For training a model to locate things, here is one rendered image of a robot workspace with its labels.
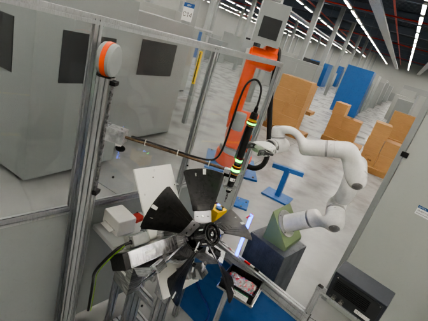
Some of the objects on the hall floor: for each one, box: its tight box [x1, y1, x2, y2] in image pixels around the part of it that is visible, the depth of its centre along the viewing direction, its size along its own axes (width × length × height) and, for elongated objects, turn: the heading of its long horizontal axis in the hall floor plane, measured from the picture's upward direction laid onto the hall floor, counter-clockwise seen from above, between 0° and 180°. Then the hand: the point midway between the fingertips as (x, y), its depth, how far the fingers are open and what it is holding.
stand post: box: [120, 276, 146, 321], centre depth 204 cm, size 4×9×115 cm, turn 103°
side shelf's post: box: [104, 246, 126, 321], centre depth 223 cm, size 4×4×83 cm
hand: (253, 149), depth 165 cm, fingers open, 8 cm apart
